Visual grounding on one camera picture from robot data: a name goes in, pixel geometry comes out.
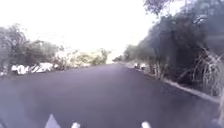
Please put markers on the dark grey asphalt road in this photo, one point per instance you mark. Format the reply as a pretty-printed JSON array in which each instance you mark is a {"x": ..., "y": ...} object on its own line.
[{"x": 106, "y": 96}]

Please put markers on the robot's own part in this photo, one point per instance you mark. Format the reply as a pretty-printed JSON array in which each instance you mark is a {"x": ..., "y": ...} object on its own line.
[
  {"x": 75, "y": 125},
  {"x": 146, "y": 125}
]

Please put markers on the row of trees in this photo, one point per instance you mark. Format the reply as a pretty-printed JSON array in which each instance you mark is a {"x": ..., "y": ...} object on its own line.
[
  {"x": 33, "y": 53},
  {"x": 180, "y": 43}
]

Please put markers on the pale kerb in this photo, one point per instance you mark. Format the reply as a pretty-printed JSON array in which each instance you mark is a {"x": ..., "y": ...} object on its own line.
[{"x": 193, "y": 92}]

